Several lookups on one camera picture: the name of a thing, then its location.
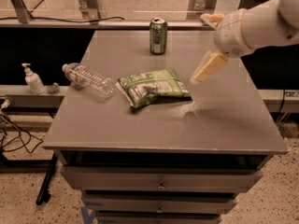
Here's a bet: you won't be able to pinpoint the clear plastic water bottle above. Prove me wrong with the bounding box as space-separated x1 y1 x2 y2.
62 63 114 99

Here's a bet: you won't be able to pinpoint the black floor cables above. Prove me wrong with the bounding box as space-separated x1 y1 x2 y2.
0 97 45 156

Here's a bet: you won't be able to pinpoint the green soda can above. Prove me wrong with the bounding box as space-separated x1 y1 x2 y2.
149 18 167 54

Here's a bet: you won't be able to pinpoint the top grey drawer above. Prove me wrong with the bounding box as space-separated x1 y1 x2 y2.
61 166 263 193

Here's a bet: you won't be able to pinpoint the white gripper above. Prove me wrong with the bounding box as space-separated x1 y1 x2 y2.
190 8 253 84

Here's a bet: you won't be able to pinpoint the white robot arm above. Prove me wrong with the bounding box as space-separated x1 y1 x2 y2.
191 0 299 84

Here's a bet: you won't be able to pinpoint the white pump sanitizer bottle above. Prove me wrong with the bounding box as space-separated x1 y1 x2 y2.
21 63 46 95

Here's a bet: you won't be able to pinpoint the black cable on ledge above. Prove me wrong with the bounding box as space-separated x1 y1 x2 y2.
0 15 126 24

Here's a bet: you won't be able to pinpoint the black metal leg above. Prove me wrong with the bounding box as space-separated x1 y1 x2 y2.
36 154 58 205

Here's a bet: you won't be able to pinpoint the grey drawer cabinet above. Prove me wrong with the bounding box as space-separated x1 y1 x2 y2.
42 29 290 224

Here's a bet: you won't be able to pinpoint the grey drawer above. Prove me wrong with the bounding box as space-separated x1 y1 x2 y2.
61 166 263 193
82 193 236 215
96 216 221 224

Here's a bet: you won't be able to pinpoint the green jalapeno chip bag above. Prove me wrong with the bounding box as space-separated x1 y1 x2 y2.
116 68 191 108

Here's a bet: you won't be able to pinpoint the small crumpled wrapper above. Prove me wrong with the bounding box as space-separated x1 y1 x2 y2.
47 82 60 94

